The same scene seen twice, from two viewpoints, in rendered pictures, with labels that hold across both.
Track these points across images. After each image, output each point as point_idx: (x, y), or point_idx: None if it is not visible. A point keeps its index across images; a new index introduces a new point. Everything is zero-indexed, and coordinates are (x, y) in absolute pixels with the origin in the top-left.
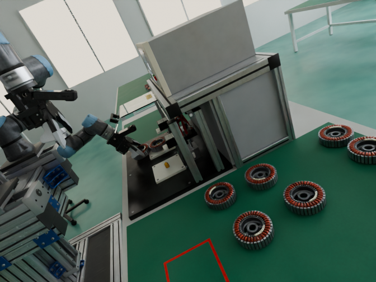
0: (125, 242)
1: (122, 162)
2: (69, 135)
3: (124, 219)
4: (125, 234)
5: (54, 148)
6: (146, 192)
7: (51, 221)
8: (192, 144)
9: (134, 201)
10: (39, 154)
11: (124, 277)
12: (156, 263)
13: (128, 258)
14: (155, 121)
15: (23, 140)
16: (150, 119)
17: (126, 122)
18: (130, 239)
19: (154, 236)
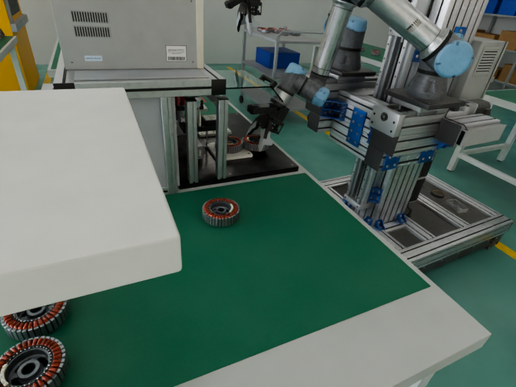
0: (236, 110)
1: (296, 161)
2: (312, 71)
3: (245, 117)
4: (239, 112)
5: (380, 105)
6: (229, 120)
7: (310, 109)
8: (177, 121)
9: (239, 118)
10: (400, 103)
11: (229, 102)
12: (210, 102)
13: (229, 105)
14: (283, 238)
15: (419, 77)
16: (310, 259)
17: (448, 311)
18: (233, 110)
19: (215, 108)
